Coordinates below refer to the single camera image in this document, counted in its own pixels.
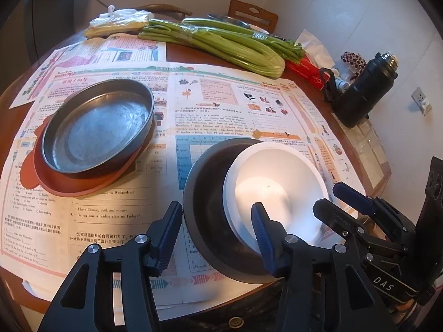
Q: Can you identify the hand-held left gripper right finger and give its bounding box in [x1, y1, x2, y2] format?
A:
[251, 202, 398, 332]

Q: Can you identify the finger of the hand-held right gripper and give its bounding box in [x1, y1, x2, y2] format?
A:
[312, 199, 405, 255]
[332, 181, 416, 239]

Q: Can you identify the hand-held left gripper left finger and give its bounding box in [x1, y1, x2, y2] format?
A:
[38, 201, 183, 332]

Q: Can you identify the steel bowl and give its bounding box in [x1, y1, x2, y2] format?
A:
[182, 138, 331, 284]

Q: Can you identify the large red paper bowl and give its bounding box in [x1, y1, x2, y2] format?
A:
[222, 143, 330, 254]

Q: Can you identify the orange crab-shaped plate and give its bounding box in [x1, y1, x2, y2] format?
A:
[19, 116, 153, 198]

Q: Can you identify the steel plate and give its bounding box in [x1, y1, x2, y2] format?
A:
[42, 79, 155, 180]

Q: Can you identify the black thermos bottle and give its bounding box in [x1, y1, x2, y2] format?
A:
[334, 52, 399, 128]

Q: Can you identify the red white patterned cloth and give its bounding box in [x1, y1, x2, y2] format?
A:
[341, 51, 368, 74]

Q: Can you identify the red tissue packet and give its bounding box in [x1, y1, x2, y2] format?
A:
[285, 29, 336, 89]

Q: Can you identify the large colourful newspaper sheet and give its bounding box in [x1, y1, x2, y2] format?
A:
[0, 64, 367, 307]

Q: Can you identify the green celery bunch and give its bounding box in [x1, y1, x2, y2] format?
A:
[182, 17, 306, 60]
[138, 19, 286, 78]

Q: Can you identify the pink header newspaper sheet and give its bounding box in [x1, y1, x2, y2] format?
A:
[9, 33, 167, 109]

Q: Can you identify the square-backed wooden chair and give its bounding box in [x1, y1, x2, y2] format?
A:
[228, 0, 279, 32]

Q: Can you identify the shallow steel basin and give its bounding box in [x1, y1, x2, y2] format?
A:
[207, 13, 250, 29]

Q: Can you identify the plastic bag of yellow noodles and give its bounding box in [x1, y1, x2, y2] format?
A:
[86, 5, 154, 38]

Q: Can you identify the dark curved-back chair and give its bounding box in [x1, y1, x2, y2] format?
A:
[133, 4, 192, 19]

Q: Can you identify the grey refrigerator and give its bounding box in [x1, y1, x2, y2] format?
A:
[21, 0, 82, 66]

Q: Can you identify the black strap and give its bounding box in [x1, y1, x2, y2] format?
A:
[318, 67, 339, 102]

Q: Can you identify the white wall socket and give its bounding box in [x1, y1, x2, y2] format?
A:
[412, 87, 432, 115]

